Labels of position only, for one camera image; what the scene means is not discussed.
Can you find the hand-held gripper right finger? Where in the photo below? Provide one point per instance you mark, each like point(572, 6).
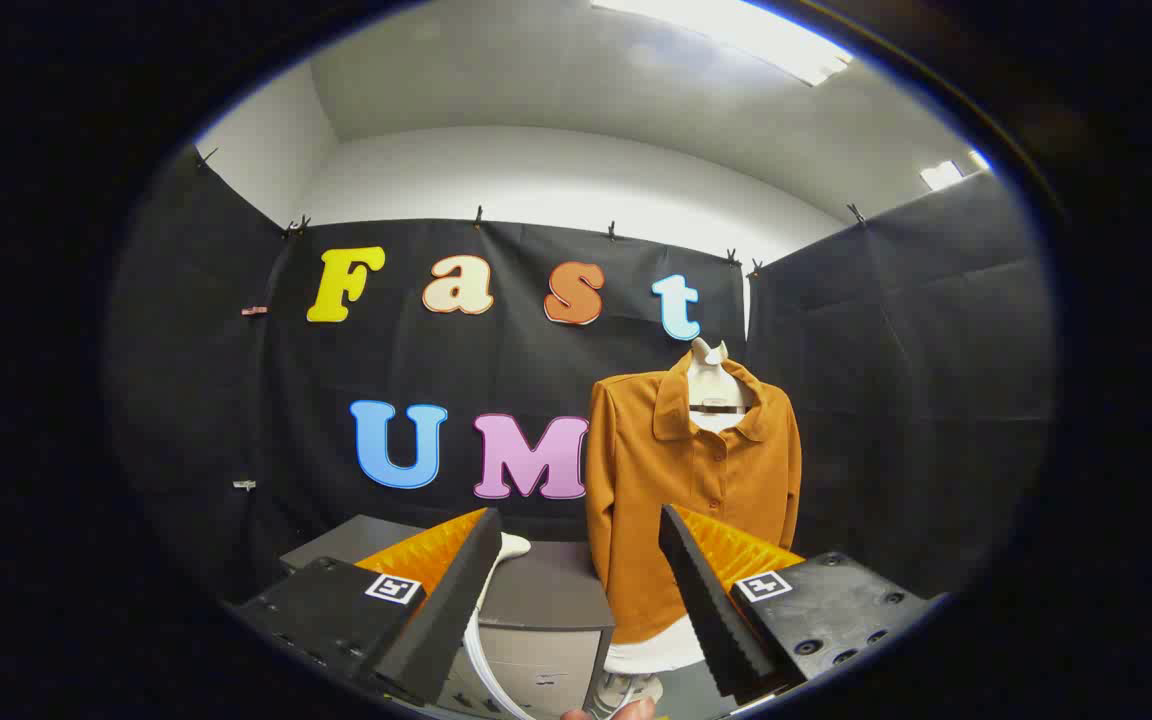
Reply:
point(701, 590)

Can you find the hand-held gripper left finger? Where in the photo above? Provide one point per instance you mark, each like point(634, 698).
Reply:
point(456, 590)

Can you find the orange button shirt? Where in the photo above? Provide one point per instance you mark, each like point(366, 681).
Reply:
point(656, 500)

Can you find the grey cabinet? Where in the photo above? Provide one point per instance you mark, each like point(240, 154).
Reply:
point(546, 590)

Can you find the white mannequin torso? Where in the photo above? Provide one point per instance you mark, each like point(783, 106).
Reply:
point(711, 385)

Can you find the row of black clips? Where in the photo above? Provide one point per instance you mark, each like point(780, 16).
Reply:
point(478, 216)

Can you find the small ceiling light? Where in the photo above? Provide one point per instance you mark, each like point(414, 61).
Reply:
point(941, 174)

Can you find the long ceiling light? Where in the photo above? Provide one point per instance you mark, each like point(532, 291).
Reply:
point(736, 35)

